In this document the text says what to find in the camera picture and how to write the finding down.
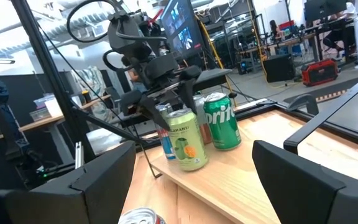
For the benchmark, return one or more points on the clear plastic container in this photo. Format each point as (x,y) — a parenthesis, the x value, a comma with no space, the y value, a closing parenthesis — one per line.
(50,104)
(39,114)

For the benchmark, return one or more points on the wooden shelf with black legs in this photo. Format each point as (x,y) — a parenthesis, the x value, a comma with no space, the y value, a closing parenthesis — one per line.
(244,186)

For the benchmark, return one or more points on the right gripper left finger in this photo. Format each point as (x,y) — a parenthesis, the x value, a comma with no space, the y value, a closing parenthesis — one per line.
(73,205)

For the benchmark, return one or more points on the light green calamansi can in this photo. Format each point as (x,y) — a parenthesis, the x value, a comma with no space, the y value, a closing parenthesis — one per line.
(186,140)

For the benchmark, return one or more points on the wooden side table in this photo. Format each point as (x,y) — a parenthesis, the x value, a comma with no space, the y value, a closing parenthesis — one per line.
(42,123)

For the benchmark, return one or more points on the long work desk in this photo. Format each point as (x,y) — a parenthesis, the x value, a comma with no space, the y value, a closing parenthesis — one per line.
(291,42)

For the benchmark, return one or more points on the red soda can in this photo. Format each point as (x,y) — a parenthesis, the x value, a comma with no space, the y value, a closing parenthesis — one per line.
(141,217)

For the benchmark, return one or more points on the silver pink lemonade can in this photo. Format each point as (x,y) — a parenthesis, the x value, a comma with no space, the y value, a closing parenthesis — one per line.
(201,116)

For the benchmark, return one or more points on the flat computer monitor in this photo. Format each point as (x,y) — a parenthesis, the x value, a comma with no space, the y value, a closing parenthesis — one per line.
(182,28)

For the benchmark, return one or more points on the black speaker case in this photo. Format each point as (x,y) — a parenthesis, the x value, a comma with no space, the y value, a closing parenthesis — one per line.
(278,68)

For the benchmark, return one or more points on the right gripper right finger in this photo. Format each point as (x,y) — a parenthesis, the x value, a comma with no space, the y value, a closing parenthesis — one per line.
(306,199)

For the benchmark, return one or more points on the green Sprite can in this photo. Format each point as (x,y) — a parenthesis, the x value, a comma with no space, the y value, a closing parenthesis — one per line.
(222,124)

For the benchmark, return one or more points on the silver can with blue tab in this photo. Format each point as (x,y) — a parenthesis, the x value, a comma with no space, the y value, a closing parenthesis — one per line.
(166,143)

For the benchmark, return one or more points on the person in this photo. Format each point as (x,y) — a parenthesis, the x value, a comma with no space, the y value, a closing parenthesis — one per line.
(337,37)
(134,77)
(274,29)

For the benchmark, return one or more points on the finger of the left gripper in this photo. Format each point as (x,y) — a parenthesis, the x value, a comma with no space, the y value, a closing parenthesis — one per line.
(190,74)
(130,102)

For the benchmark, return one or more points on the dark grey desk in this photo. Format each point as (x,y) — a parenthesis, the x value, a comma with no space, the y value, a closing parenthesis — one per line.
(213,77)

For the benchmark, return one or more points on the red and black portable box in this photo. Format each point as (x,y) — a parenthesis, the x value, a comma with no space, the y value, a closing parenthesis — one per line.
(319,73)

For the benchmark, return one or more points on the black monitor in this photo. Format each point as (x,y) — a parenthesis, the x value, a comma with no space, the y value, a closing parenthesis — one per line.
(325,9)

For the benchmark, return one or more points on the grey frame clamp bracket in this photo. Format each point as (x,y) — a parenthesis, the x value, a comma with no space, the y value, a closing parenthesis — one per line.
(303,97)

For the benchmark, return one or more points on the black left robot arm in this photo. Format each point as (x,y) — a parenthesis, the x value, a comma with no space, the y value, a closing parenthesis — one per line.
(126,34)

